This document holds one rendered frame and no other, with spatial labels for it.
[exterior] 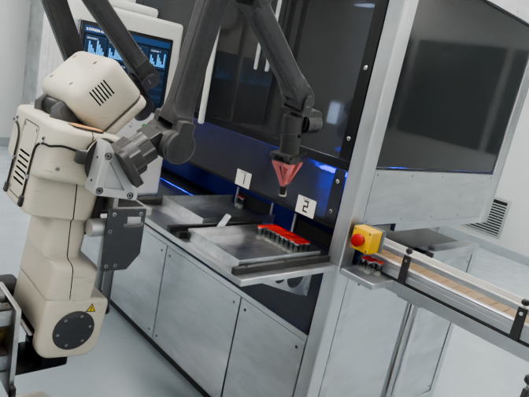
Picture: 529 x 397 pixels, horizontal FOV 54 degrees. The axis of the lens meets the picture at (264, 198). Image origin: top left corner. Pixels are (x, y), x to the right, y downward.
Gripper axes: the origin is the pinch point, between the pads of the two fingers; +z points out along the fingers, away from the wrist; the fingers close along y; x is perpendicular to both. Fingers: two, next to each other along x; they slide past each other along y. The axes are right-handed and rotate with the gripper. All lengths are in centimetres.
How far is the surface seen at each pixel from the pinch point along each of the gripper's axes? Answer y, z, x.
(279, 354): 18, 68, 3
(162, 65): 36, -22, 86
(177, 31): 42, -36, 85
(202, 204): 26, 27, 51
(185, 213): 6.1, 23.1, 41.7
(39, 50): 229, 7, 459
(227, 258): -15.0, 21.8, 6.4
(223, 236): 3.3, 25.0, 22.2
